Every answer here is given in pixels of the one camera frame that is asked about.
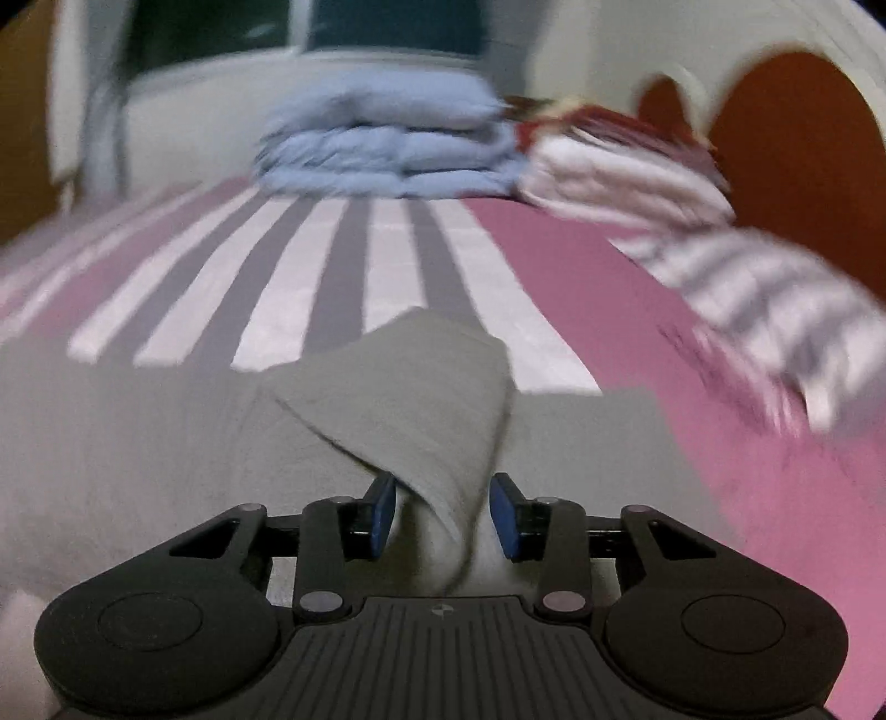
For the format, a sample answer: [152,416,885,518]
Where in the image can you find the folded blue blanket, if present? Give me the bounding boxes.
[253,69,530,202]

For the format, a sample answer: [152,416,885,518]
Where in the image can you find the dark window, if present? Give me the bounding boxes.
[117,0,486,80]

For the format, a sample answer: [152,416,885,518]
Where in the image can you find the red and white striped cloth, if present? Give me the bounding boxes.
[505,97,738,229]

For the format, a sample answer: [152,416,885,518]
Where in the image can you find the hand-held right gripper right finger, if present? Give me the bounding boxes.
[488,472,717,623]

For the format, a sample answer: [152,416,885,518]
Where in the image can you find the striped pink bed sheet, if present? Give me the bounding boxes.
[0,176,886,720]

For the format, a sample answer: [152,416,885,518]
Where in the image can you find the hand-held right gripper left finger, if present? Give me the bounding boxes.
[168,474,398,623]

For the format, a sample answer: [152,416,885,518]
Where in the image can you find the grey pants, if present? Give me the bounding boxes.
[0,308,714,666]

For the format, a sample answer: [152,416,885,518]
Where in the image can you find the orange and white headboard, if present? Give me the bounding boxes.
[526,0,886,306]

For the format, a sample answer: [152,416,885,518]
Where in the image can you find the grey white striped cloth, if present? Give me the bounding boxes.
[609,225,886,437]

